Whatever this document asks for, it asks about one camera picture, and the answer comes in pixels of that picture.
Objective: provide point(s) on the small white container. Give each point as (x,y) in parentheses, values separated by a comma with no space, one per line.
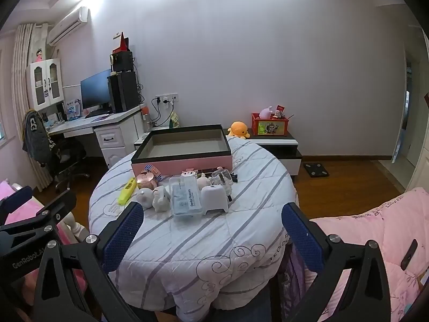
(188,174)

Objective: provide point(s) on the black monitor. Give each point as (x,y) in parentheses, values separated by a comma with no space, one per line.
(95,89)

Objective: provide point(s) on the white striped quilt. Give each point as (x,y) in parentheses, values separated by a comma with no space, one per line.
(201,234)

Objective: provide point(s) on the rose gold round tin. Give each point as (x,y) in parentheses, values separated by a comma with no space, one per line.
(145,180)

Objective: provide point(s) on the pink printed blanket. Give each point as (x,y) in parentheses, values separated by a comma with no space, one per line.
(368,224)

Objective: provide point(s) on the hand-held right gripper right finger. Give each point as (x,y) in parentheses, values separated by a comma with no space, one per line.
(301,238)

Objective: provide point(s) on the pink plush toy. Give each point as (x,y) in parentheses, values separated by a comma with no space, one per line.
(266,112)

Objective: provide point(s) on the yellow highlighter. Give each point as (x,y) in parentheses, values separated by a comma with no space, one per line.
(126,191)

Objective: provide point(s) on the bottle with orange cap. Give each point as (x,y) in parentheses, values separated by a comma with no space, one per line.
(145,120)

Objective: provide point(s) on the clear plastic floss box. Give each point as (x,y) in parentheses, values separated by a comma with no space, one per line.
(186,201)

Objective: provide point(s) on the pink storage box black rim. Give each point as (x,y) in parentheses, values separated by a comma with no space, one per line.
(174,165)

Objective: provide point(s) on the black speaker box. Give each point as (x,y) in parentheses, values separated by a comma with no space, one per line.
(122,61)

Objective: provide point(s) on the small pink doll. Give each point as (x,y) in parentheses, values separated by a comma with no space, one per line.
(40,54)

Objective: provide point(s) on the orange striped packet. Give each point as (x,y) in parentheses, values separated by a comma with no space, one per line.
(153,168)

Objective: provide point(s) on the white wall outlet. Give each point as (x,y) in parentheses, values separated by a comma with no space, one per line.
(166,99)

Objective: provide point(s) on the white hutch cabinet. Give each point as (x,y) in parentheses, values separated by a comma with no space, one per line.
(43,84)

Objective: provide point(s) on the white desk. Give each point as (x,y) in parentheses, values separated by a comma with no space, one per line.
(100,122)

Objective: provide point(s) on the green yellow snack bag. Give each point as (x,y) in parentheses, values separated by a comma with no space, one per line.
(174,120)

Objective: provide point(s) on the clear glass globe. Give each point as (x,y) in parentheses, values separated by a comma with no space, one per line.
(221,176)

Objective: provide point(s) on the black office chair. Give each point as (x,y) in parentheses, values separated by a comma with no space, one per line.
(68,154)

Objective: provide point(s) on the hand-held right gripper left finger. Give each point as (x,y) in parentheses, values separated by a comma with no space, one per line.
(124,234)

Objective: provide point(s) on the black bathroom scale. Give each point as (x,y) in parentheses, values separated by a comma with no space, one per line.
(316,170)

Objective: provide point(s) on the white air conditioner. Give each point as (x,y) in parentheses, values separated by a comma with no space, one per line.
(67,26)

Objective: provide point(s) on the white bed frame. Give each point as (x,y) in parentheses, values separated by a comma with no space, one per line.
(72,223)

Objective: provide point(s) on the blue white box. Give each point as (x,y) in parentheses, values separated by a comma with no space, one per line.
(73,109)

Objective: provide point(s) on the pale pink pig figurine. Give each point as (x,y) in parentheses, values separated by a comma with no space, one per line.
(145,197)

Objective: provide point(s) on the grey hooded jacket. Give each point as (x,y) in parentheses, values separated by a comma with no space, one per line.
(35,130)

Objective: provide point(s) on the purple printed cloth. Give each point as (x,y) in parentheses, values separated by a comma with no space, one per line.
(291,285)

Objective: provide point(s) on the black computer tower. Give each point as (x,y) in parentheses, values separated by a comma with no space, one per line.
(122,92)

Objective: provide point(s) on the black clip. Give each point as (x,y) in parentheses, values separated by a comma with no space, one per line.
(234,177)

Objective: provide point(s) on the red toy crate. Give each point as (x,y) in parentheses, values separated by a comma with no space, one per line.
(268,128)

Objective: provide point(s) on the red card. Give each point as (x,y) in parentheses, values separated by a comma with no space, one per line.
(280,109)

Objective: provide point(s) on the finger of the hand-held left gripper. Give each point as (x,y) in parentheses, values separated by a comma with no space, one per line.
(16,197)
(50,216)

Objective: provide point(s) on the white door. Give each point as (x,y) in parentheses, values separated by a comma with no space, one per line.
(400,137)

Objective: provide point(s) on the orange octopus plush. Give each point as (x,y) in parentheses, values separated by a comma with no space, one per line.
(238,129)

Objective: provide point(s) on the pink bedding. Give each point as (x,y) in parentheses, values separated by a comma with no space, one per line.
(7,187)

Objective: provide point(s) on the white stool-shaped holder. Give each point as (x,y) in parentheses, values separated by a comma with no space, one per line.
(214,198)

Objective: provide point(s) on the black white low cabinet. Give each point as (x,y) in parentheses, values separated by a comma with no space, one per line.
(281,147)

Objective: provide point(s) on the black phone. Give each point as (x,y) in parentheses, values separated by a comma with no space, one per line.
(409,254)

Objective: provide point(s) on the beige curtain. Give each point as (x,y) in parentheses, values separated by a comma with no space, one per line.
(21,50)

